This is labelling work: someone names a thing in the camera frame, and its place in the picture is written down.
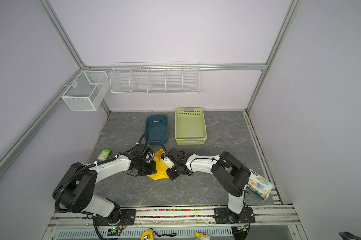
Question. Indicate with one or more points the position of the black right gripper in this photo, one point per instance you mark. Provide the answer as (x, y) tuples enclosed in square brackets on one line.
[(171, 174)]

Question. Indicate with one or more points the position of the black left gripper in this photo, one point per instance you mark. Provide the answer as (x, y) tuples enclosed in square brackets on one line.
[(152, 170)]

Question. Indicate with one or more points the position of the yellow paper napkin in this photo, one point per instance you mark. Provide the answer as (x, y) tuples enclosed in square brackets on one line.
[(160, 169)]

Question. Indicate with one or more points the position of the orange plastic spoon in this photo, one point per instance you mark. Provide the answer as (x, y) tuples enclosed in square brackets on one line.
[(159, 154)]

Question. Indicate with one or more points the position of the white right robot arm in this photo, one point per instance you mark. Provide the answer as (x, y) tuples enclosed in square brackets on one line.
[(228, 171)]

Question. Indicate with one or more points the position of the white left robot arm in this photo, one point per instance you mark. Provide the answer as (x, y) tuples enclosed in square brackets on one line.
[(75, 191)]

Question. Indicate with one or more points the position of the light green perforated basket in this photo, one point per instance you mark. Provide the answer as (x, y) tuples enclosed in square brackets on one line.
[(190, 127)]

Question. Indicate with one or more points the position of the small green box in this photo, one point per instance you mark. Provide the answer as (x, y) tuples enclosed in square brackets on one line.
[(104, 155)]

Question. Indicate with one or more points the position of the dark teal plastic tub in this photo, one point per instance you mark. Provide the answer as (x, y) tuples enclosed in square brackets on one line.
[(158, 129)]

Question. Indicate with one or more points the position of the yellow handheld device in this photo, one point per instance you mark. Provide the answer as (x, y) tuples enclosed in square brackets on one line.
[(148, 235)]

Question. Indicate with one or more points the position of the yellow white toy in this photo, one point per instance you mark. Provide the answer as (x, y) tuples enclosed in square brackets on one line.
[(202, 236)]

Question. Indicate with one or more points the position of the colourful tissue packet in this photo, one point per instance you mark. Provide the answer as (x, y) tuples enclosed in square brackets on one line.
[(259, 185)]

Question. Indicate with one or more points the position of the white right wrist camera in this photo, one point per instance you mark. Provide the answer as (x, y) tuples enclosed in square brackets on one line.
[(168, 162)]

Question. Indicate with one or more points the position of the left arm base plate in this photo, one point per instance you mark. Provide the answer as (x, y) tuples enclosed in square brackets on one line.
[(123, 217)]

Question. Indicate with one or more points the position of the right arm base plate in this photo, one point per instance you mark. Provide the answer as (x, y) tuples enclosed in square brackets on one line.
[(226, 216)]

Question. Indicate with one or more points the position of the white wire wall basket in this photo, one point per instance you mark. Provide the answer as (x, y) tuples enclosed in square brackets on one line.
[(155, 78)]

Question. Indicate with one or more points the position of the white mesh wall box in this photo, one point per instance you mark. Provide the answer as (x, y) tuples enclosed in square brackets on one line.
[(87, 91)]

